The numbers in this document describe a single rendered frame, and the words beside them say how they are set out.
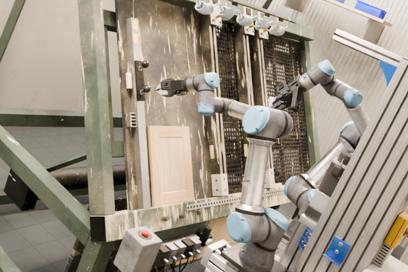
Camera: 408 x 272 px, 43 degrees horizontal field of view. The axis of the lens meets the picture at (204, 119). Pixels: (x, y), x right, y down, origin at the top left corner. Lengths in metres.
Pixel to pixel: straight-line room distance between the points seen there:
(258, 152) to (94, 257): 0.93
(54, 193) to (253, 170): 1.08
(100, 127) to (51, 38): 2.68
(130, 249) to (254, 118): 0.78
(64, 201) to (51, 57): 2.64
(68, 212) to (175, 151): 0.64
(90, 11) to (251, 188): 1.11
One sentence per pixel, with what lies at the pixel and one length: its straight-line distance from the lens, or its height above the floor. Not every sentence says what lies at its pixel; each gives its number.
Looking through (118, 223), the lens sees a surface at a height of 0.87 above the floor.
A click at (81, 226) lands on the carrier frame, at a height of 0.77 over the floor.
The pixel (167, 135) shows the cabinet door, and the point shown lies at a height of 1.19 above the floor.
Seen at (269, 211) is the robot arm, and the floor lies 1.27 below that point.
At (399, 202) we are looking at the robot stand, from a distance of 2.12.
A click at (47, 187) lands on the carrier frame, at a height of 0.78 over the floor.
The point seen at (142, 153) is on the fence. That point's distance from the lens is 2.55.
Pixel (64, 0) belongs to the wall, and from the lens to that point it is 4.92.
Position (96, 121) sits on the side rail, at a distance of 2.39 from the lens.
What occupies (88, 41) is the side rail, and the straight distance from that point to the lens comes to 2.48.
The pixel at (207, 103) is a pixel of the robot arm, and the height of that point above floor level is 1.51.
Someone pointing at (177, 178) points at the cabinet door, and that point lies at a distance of 2.77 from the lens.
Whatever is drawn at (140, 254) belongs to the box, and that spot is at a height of 0.88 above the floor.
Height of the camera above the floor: 2.06
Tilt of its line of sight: 16 degrees down
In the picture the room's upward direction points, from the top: 23 degrees clockwise
